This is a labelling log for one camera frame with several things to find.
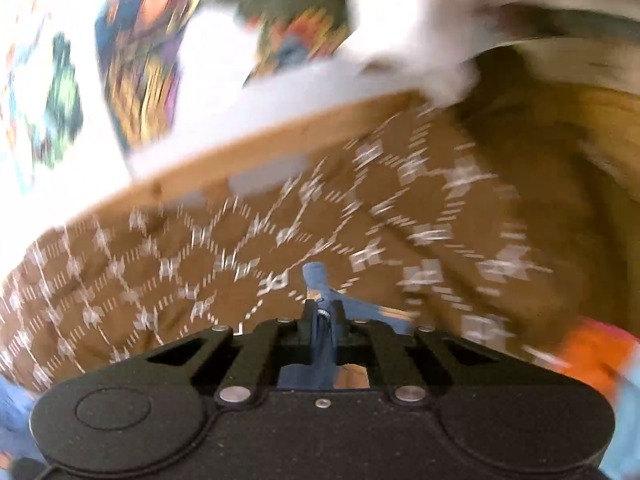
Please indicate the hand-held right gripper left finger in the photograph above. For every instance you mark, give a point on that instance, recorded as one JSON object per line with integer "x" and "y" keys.
{"x": 308, "y": 330}

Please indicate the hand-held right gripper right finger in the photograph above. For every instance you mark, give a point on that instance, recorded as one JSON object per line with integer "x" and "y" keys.
{"x": 330, "y": 327}

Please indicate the blue truck print pants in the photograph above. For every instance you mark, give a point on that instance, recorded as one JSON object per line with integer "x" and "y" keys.
{"x": 325, "y": 285}

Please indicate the brown patterned blanket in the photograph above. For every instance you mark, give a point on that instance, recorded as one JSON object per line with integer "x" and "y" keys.
{"x": 200, "y": 240}

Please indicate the orange striped blanket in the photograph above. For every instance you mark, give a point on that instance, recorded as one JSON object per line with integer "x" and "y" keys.
{"x": 595, "y": 355}

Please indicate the colourful printed cloth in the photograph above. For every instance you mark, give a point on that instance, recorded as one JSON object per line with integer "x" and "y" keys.
{"x": 145, "y": 60}

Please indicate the white cloth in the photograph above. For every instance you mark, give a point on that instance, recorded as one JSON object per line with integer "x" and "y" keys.
{"x": 450, "y": 20}

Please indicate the wooden bed frame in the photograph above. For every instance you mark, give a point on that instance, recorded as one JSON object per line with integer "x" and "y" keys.
{"x": 280, "y": 135}

